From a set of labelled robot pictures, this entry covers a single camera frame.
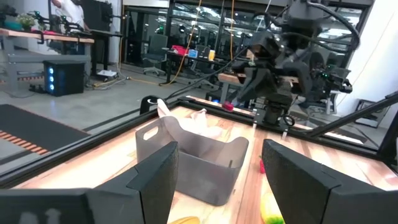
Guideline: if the black aluminium table frame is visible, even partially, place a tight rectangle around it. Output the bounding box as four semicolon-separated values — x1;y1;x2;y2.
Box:
0;95;398;189

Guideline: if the red bag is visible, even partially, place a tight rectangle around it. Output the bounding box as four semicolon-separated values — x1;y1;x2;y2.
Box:
171;45;190;57

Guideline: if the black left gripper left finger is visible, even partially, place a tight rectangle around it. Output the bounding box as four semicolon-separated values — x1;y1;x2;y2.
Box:
0;141;180;224

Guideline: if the pale pink cloth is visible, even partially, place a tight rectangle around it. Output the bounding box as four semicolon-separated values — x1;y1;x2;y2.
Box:
156;98;223;140

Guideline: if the yellow toy bell pepper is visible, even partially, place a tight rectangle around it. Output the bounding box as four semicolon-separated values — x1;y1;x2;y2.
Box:
260;183;285;224

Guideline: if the black leaning picture frame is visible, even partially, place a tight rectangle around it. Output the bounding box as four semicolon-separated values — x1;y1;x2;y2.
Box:
354;98;391;128

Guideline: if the small flowering plant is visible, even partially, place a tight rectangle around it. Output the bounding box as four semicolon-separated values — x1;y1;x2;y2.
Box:
16;12;37;32

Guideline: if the yellow hanging cable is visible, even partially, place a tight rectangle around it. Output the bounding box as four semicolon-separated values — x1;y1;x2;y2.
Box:
160;0;203;86

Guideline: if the black orange-striped floor mat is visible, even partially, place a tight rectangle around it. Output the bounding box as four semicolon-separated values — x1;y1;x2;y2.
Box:
0;104;91;156

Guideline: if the black frame bracket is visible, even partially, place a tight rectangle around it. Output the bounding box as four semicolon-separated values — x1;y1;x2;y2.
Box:
139;95;161;115

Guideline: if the white flat box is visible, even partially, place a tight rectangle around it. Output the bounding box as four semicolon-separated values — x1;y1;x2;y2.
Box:
96;69;118;78

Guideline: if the black cluttered desk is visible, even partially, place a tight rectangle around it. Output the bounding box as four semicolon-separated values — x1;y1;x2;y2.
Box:
166;51;231;85

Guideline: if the grey office chair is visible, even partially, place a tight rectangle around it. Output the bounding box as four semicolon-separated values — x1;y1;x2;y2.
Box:
142;33;169;77

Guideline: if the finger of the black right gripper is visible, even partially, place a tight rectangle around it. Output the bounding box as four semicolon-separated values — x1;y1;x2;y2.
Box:
281;60;313;97
231;60;265;101

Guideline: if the orange hanging cable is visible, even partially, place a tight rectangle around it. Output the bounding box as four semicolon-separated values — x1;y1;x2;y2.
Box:
229;0;235;62

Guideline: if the black standing desk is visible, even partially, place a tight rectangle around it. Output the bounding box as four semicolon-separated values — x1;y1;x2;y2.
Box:
89;29;124;75

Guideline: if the black diagonal frame strut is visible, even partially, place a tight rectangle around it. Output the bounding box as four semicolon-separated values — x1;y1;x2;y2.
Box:
306;91;398;139

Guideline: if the grey translucent plastic bin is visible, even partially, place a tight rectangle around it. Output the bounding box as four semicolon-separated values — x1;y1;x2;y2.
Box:
135;116;249;207

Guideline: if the person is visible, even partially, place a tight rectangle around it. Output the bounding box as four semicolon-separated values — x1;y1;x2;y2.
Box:
51;0;91;32

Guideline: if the black computer tower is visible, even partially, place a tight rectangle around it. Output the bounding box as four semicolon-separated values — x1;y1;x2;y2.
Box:
42;60;86;97

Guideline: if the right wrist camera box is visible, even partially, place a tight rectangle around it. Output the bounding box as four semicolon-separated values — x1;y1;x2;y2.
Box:
248;30;282;60

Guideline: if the orange toy fruit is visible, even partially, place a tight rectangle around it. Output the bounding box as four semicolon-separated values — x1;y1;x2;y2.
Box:
169;216;201;224

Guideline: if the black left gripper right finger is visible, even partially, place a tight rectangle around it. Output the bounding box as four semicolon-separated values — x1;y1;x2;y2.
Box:
262;139;398;224

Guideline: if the grey wood-topped workbench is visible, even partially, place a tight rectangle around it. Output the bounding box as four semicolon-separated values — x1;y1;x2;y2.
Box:
0;27;95;93

